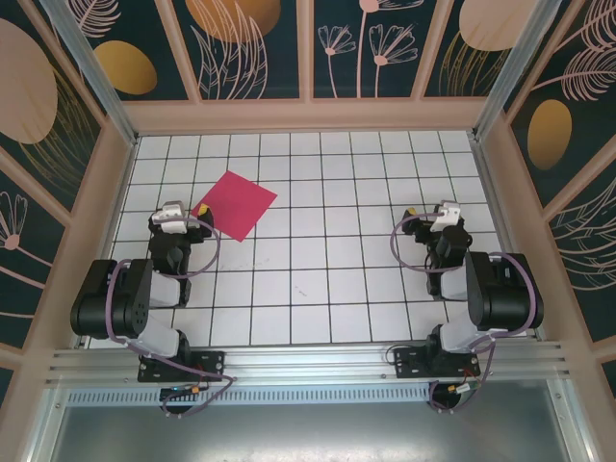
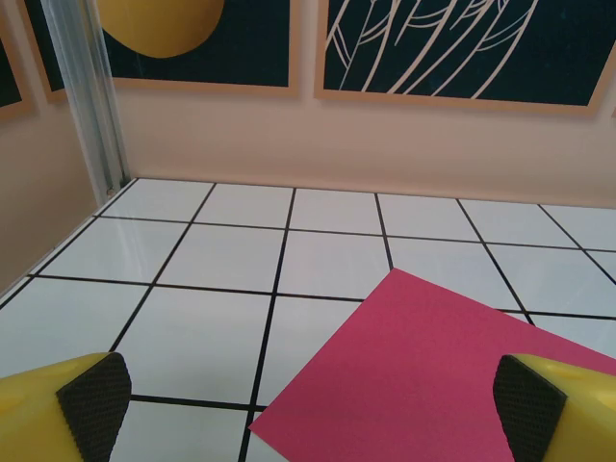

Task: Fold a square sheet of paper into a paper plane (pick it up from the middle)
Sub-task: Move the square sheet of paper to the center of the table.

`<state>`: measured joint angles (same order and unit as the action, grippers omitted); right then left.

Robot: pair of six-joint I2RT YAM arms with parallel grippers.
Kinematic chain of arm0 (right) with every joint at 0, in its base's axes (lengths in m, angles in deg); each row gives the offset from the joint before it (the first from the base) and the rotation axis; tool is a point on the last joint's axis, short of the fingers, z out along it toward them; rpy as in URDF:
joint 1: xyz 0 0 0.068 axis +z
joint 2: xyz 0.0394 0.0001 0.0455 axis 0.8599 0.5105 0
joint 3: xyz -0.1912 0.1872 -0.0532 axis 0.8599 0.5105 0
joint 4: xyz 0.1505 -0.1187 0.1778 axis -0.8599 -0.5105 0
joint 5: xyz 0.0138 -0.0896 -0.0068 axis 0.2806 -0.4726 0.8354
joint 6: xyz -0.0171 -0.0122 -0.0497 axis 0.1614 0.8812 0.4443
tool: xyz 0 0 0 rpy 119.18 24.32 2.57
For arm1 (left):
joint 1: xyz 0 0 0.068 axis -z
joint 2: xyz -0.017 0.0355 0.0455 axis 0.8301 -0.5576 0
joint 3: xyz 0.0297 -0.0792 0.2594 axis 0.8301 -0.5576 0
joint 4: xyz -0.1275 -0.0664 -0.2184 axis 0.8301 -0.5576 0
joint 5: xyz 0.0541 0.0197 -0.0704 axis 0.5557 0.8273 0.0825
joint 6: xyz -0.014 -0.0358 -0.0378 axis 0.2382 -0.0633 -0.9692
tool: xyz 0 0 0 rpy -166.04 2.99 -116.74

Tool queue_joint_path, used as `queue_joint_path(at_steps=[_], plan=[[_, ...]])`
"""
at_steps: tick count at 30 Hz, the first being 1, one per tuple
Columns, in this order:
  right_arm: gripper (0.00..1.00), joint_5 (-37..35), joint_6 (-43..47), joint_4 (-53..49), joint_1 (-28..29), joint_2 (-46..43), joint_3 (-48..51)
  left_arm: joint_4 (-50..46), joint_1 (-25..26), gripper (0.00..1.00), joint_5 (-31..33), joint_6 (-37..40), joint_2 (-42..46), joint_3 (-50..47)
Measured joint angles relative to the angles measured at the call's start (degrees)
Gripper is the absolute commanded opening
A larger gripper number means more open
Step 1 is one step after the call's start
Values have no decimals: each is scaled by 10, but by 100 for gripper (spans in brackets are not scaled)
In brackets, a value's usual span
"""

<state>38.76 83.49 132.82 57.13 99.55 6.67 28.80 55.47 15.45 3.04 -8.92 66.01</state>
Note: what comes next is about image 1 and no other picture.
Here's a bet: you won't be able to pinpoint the pink paper sheet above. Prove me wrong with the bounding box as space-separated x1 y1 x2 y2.
191 170 279 242

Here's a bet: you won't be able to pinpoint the grey metal sheet panel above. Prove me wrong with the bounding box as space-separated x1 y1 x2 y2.
45 402 574 462

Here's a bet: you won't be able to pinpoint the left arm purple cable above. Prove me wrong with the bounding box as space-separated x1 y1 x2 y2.
108 215 237 419

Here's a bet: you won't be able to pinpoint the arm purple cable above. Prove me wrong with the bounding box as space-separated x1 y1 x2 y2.
108 215 237 419
390 213 539 416

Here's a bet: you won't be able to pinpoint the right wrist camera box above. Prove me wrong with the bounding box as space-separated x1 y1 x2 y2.
429 201 464 236

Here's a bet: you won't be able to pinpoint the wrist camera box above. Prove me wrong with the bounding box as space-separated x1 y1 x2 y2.
429 201 464 236
149 201 190 236

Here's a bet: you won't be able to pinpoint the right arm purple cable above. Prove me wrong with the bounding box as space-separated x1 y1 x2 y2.
390 213 539 416

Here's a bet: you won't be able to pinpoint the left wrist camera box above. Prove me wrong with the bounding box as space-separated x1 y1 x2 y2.
149 201 190 236

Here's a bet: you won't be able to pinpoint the aluminium side rail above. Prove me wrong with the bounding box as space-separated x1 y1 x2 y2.
75 136 141 348
469 132 548 344

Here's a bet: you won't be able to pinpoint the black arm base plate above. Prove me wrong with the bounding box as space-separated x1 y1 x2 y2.
138 349 226 384
393 346 481 381

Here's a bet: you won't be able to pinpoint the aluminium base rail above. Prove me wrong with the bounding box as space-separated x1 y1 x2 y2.
45 340 577 386

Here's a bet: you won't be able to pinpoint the aluminium corner post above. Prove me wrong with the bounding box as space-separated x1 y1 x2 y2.
40 0 140 145
473 0 574 140

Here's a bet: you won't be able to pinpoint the slotted grey cable duct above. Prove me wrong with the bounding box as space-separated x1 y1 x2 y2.
66 387 434 406

